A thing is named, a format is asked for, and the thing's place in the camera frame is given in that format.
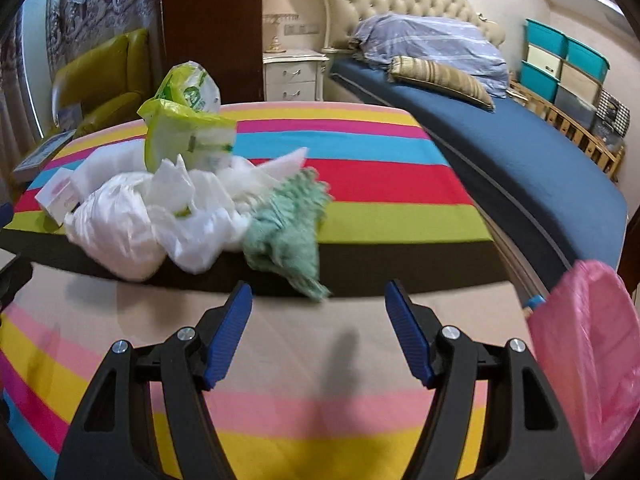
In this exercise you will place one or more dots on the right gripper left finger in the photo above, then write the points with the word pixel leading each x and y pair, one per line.
pixel 112 434

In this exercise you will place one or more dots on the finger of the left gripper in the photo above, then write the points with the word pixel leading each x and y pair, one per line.
pixel 13 277
pixel 6 214

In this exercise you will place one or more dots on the white box with pink stain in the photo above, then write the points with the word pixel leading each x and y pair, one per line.
pixel 58 196

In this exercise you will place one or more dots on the pink lined trash bin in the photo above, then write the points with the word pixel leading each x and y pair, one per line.
pixel 586 340

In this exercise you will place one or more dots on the flat box on armchair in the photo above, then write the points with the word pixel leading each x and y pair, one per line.
pixel 29 168

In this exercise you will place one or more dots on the small picture on armchair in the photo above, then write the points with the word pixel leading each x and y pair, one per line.
pixel 69 117

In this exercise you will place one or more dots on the white crumpled plastic bag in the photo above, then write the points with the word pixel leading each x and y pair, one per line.
pixel 135 221

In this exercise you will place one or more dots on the yellow leather armchair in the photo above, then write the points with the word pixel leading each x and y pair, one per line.
pixel 110 82

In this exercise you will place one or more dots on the green snack bag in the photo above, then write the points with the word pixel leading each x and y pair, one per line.
pixel 183 120

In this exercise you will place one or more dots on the lace patterned curtain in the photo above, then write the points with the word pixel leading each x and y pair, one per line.
pixel 45 35

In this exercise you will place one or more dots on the bed with blue cover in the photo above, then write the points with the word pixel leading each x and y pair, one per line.
pixel 540 189

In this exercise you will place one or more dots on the green crumpled cloth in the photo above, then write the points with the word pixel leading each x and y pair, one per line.
pixel 282 235

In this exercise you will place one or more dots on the dark brown wardrobe panel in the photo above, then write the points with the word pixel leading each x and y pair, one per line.
pixel 224 36

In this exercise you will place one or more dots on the white nightstand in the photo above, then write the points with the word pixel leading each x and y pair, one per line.
pixel 294 75

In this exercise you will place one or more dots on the checkered black white bag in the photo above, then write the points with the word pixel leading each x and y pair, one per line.
pixel 613 112

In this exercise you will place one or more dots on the grey storage bin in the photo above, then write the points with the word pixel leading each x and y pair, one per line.
pixel 574 106

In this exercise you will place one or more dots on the beige table lamp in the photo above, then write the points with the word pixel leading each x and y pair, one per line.
pixel 274 12

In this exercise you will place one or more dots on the teal storage bin lower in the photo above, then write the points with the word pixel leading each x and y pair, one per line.
pixel 542 81

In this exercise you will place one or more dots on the teal storage bin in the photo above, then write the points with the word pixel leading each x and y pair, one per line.
pixel 587 59
pixel 546 37
pixel 542 81

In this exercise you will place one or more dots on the beige storage bin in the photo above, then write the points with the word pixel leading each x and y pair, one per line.
pixel 575 80

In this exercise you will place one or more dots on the cream storage bin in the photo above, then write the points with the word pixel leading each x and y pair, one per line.
pixel 544 60

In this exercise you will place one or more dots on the striped gold pillow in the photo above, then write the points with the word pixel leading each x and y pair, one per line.
pixel 440 78

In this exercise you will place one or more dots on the teal storage bin top right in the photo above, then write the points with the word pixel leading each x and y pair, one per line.
pixel 587 59

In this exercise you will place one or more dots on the lavender striped duvet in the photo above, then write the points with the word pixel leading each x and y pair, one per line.
pixel 448 41

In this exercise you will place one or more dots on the teal storage bin top left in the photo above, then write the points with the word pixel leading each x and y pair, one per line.
pixel 546 37

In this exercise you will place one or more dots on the wooden crib rail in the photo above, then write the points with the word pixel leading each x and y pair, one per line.
pixel 609 162

